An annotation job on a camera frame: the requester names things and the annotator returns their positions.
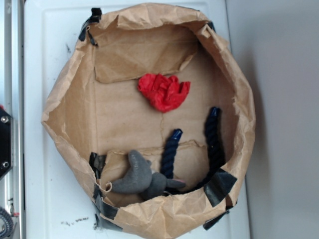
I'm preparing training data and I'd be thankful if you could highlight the crumpled red paper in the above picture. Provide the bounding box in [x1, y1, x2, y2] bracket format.
[138, 73, 191, 113]

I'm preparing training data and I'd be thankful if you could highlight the brown paper-lined cardboard box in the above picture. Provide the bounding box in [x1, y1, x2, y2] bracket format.
[42, 3, 256, 239]

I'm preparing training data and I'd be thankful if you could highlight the grey plush toy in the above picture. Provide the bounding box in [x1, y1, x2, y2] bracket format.
[112, 150, 186, 200]

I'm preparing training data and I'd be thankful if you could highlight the white plastic tray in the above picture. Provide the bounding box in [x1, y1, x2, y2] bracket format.
[24, 0, 255, 239]

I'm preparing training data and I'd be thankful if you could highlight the dark blue rope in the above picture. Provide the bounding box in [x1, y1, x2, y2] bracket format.
[159, 107, 226, 194]

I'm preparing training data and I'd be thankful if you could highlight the black metal bracket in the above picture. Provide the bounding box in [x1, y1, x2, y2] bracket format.
[0, 105, 12, 179]

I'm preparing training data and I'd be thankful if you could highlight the aluminium frame rail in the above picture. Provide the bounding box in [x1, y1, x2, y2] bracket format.
[0, 0, 26, 239]

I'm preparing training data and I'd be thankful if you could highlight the grey coiled cable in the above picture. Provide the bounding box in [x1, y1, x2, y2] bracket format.
[0, 206, 13, 237]

